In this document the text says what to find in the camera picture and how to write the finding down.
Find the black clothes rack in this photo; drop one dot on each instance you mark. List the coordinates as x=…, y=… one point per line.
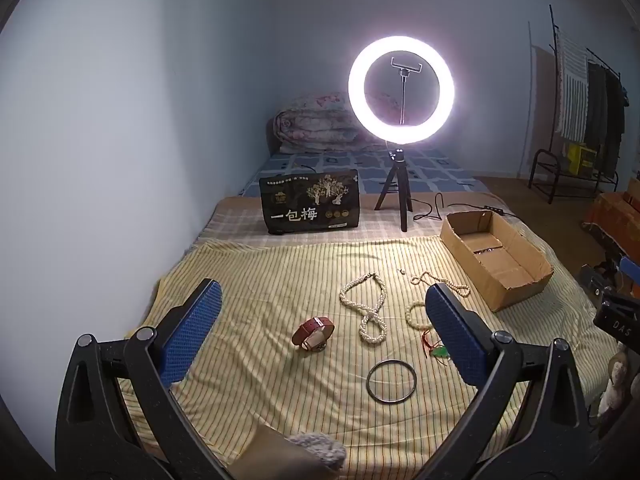
x=542, y=160

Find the black printed snack bag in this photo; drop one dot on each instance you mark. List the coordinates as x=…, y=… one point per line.
x=305, y=210

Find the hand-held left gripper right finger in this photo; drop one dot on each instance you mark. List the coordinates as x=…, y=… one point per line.
x=452, y=330

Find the folded floral quilt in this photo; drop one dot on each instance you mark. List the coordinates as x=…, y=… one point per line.
x=310, y=125

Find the striped hanging towel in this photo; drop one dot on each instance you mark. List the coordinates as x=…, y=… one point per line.
x=572, y=90

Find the black tripod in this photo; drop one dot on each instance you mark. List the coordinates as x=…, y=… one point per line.
x=400, y=200

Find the yellow box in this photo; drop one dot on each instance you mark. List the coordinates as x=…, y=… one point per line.
x=582, y=157

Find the metal bangle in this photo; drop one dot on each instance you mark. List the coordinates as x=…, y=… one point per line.
x=392, y=362

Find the yellow striped sheet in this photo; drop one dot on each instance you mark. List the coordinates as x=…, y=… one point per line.
x=250, y=285

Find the person's right hand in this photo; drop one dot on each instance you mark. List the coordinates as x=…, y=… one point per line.
x=617, y=385

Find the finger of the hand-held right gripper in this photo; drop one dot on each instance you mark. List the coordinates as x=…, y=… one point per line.
x=617, y=322
x=631, y=272

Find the dark hanging clothes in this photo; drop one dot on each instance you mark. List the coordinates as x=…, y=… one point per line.
x=607, y=120

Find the person's left hand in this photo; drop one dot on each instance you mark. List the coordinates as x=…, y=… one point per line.
x=320, y=450

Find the cardboard box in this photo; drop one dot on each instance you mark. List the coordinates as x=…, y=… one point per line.
x=520, y=295

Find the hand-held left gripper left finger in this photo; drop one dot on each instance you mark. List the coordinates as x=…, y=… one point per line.
x=192, y=330

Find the orange box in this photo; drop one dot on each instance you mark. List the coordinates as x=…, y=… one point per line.
x=615, y=215

